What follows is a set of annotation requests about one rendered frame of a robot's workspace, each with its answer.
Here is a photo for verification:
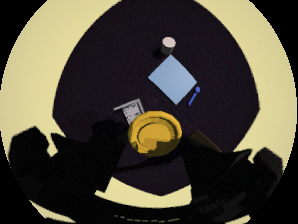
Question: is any blue spoon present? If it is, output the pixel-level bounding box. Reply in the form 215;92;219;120
188;87;201;105

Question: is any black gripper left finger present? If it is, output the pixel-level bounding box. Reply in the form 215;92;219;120
51;127;129;193

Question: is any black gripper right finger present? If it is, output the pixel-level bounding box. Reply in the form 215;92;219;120
178;132;253;198

